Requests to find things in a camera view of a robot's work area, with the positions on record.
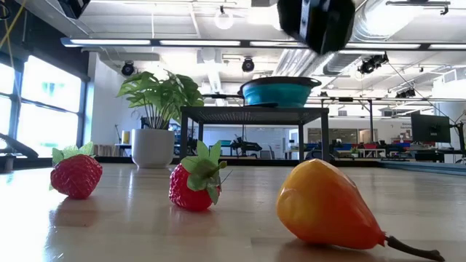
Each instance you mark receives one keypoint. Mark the red toy strawberry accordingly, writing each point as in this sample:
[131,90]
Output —
[185,193]
[76,178]

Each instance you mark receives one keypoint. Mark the blue collapsible colander bowl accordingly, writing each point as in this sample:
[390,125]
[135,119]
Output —
[276,95]

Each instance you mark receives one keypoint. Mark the white background table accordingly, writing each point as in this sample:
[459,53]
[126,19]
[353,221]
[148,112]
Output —
[371,152]

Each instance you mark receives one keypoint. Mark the black ceiling track lights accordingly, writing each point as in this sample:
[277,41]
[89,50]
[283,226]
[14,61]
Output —
[367,66]
[409,93]

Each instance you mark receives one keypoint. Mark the black metal gantry frame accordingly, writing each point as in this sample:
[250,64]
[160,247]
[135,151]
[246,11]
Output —
[346,99]

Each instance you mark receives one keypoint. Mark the overhead LED light bar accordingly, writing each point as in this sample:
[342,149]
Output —
[200,42]

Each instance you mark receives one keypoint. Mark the black ceiling spotlight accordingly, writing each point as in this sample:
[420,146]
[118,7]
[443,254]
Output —
[248,65]
[127,69]

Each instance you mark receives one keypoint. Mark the teal bin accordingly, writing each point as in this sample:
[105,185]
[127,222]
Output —
[226,142]

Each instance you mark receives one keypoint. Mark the orange toy pear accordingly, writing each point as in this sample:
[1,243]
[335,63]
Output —
[324,207]

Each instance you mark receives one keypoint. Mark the green plant in white pot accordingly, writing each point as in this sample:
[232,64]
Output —
[153,145]

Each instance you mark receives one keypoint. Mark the light wooden crate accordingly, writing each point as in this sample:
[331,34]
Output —
[105,150]

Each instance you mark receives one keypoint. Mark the yellow cylinder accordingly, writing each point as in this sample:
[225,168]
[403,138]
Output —
[126,137]

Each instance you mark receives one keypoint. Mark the perforated metal shelf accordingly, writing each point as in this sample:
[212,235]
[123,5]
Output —
[251,115]

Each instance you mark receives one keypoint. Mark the black ceiling rail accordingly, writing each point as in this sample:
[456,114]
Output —
[418,3]

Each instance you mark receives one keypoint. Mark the silver ventilation duct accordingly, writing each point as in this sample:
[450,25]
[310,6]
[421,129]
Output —
[364,29]

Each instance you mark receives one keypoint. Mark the large window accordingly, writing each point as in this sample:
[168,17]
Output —
[47,91]

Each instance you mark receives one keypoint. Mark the black background robot arm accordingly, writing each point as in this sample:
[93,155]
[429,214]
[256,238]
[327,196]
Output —
[244,143]

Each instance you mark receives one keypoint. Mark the black monitor stand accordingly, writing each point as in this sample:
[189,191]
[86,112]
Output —
[460,136]

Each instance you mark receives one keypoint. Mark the black curved bracket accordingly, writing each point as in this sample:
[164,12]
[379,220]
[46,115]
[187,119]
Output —
[18,146]

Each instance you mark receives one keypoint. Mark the black background monitor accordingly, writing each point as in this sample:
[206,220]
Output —
[429,128]

